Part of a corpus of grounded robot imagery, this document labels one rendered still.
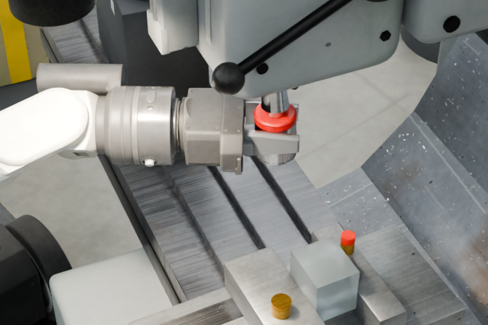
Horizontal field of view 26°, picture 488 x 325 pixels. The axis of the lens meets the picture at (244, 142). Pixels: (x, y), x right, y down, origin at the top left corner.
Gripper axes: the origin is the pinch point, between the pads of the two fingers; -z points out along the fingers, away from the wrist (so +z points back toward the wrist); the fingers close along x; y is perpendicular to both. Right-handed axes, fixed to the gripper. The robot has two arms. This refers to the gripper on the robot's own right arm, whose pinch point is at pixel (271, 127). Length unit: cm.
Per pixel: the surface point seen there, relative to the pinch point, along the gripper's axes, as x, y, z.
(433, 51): 172, 115, -50
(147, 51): 28.1, 10.3, 17.2
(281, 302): -17.1, 9.6, -1.2
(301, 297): -14.9, 11.4, -3.4
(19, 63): 156, 109, 72
